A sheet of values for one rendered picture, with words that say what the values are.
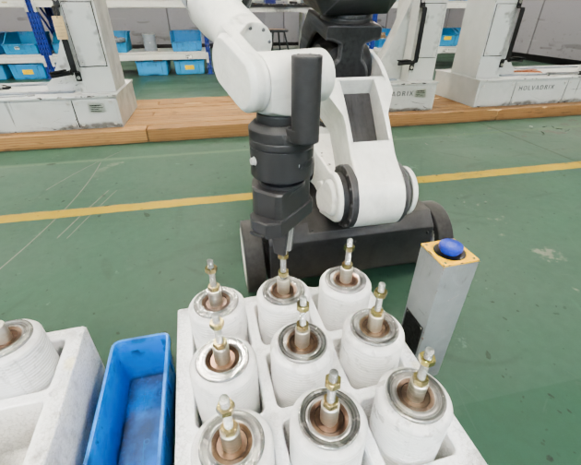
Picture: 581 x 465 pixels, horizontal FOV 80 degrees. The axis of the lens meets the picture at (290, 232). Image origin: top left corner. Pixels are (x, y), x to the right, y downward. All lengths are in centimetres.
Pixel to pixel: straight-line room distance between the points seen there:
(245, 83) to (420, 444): 47
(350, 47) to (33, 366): 86
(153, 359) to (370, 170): 60
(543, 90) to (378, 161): 264
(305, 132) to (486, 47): 262
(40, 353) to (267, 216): 41
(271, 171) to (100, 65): 203
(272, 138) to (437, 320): 47
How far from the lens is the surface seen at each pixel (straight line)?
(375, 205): 75
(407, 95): 266
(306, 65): 40
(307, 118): 42
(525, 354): 101
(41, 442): 64
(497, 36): 303
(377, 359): 56
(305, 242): 88
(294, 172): 46
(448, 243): 66
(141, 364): 84
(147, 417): 81
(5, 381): 69
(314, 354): 53
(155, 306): 102
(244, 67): 42
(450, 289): 68
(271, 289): 62
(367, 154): 77
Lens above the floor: 67
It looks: 33 degrees down
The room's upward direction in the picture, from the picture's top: straight up
